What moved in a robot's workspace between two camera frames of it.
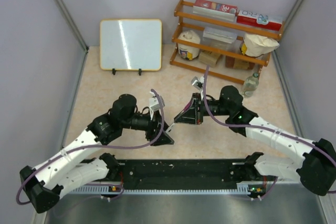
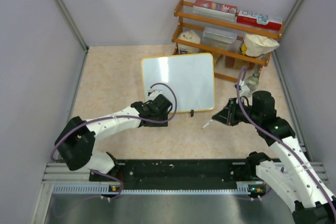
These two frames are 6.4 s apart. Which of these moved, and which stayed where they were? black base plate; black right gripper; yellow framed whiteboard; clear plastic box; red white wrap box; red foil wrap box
Moved: black right gripper; yellow framed whiteboard
Stayed: red white wrap box; red foil wrap box; black base plate; clear plastic box
